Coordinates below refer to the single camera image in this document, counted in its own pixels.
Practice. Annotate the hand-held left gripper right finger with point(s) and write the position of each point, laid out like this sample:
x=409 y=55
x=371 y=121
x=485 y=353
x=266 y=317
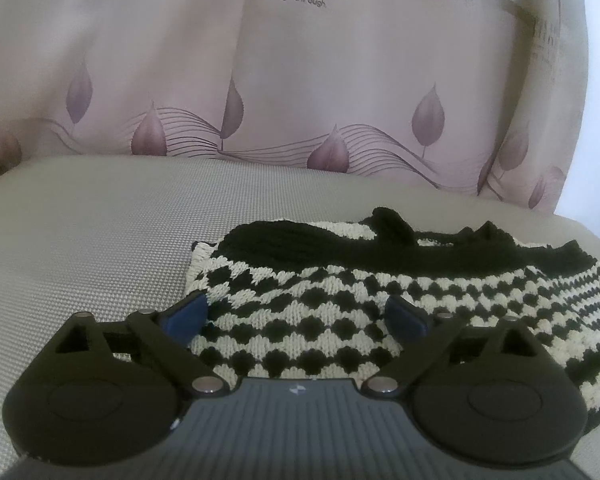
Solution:
x=405 y=317

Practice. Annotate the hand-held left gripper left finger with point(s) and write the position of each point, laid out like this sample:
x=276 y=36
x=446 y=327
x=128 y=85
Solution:
x=185 y=319

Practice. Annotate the black and white striped sweater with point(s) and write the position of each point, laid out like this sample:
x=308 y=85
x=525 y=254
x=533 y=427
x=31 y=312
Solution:
x=330 y=300

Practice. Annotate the pink leaf print curtain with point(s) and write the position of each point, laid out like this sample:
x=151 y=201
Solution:
x=300 y=70

